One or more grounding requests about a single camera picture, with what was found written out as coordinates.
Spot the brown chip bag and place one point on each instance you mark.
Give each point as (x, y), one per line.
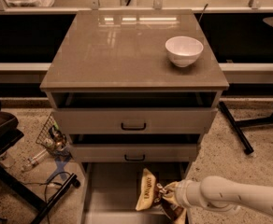
(153, 195)

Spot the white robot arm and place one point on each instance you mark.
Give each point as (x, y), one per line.
(218, 194)

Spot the grey drawer cabinet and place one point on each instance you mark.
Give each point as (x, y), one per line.
(117, 59)

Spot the open bottom drawer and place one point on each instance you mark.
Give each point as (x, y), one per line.
(113, 190)

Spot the white bowl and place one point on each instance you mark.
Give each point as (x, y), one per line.
(183, 50)

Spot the blue tape cross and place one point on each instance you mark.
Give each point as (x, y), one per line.
(60, 162)

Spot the clear plastic bottle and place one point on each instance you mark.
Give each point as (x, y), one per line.
(33, 162)

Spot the black stand base left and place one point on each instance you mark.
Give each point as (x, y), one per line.
(42, 206)

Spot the top drawer with handle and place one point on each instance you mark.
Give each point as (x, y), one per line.
(128, 121)

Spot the drawer with handle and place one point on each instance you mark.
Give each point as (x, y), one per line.
(128, 121)
(138, 153)

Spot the middle drawer with handle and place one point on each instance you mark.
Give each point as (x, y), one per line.
(138, 153)

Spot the wire mesh basket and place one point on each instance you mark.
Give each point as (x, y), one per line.
(52, 140)

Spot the black table leg frame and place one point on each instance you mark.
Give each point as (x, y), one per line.
(237, 126)

